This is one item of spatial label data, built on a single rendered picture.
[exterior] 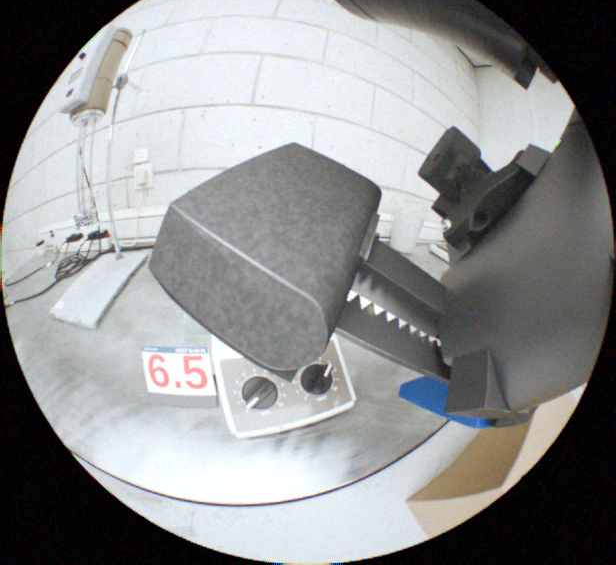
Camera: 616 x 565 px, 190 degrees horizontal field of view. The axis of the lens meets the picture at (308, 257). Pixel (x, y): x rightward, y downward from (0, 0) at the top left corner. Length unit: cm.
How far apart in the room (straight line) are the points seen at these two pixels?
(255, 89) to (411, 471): 89
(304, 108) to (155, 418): 80
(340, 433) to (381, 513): 12
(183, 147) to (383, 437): 79
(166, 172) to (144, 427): 66
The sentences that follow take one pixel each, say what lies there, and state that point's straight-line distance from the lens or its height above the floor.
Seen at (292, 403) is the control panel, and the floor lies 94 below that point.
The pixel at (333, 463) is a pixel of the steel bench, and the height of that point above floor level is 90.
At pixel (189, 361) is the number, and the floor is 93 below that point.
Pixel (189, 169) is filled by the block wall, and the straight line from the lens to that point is 68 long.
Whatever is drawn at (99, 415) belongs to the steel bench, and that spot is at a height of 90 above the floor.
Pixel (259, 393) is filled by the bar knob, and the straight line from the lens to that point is 17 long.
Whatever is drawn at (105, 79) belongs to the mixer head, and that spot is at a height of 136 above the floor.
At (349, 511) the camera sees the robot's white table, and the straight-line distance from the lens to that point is 23.
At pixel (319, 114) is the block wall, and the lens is 72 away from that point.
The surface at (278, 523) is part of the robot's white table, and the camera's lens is 23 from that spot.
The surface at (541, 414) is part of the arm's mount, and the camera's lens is 24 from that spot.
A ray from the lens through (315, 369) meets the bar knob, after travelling 19.
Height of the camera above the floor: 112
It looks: 24 degrees down
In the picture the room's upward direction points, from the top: 8 degrees clockwise
